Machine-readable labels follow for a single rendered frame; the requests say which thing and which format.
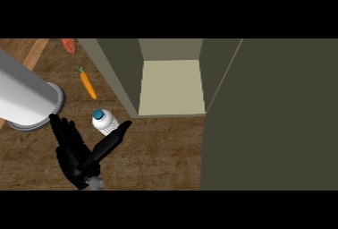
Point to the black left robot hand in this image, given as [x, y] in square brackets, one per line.
[72, 155]

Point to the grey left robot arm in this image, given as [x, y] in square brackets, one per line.
[96, 184]

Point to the olive open cabinet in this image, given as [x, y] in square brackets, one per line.
[168, 86]

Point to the dark olive cabinet door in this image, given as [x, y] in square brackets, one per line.
[272, 119]

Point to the white bottle with blue cap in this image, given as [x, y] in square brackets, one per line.
[105, 123]

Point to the white cylinder with grey rim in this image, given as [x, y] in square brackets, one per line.
[22, 95]

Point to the orange carrot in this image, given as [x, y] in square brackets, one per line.
[87, 84]

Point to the red sausage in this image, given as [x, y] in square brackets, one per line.
[68, 45]

